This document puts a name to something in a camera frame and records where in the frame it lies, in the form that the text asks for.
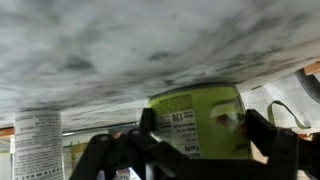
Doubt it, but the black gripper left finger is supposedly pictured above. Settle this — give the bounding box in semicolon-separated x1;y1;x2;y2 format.
69;108;188;180

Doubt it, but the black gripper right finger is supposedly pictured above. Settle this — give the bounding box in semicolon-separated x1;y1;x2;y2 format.
247;109;320;180

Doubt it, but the green can with blue lid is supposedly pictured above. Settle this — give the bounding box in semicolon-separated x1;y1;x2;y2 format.
148;83;253;160

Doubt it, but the small white can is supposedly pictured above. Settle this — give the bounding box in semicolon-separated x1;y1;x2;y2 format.
13;109;65;180

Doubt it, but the white bag green strap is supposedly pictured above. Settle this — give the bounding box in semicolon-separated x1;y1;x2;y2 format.
239;74;313;134

